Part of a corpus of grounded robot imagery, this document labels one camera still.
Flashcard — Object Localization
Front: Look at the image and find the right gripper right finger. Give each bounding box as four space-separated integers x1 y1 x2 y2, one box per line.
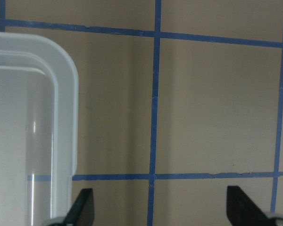
226 186 271 226

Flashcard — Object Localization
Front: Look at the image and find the clear plastic box lid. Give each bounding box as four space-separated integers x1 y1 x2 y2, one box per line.
0 32 78 226

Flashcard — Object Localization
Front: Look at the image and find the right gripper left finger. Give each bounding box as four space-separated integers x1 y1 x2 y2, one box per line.
65 188 95 226

